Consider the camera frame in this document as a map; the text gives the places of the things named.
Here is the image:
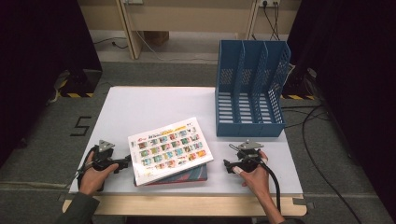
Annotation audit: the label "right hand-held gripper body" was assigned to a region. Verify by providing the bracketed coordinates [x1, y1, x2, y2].
[229, 139, 264, 173]

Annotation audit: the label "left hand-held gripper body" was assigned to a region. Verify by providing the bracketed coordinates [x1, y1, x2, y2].
[92, 139, 127, 172]

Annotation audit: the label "blue plastic file rack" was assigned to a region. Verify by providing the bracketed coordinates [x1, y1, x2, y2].
[214, 39, 292, 138]

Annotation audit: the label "teal paperback book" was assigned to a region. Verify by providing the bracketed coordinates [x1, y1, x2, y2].
[134, 163, 208, 187]

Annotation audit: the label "white picture book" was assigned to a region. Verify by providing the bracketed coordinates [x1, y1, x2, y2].
[127, 117, 215, 187]

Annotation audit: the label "person's left hand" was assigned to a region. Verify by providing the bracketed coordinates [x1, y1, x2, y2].
[78, 152, 120, 196]

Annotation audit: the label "person's right hand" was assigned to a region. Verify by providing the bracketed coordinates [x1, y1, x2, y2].
[233, 150, 272, 197]

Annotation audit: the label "black base with hazard tape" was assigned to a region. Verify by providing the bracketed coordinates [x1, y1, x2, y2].
[281, 63, 318, 101]
[59, 68, 103, 99]

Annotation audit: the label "brown cardboard box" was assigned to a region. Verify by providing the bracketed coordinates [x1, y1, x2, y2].
[143, 31, 170, 47]

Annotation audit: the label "black curtain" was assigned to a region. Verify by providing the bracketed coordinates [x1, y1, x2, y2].
[0, 0, 104, 164]
[286, 0, 396, 216]

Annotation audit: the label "beige wooden desk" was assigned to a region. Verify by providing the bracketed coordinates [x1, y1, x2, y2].
[78, 0, 303, 61]

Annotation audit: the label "white floor cable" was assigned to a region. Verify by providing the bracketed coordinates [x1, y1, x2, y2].
[134, 30, 219, 63]

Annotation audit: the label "thin black cable with plug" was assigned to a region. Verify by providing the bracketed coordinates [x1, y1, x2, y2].
[92, 36, 129, 50]

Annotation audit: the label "black plug cables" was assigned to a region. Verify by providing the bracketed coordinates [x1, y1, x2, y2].
[262, 1, 281, 41]

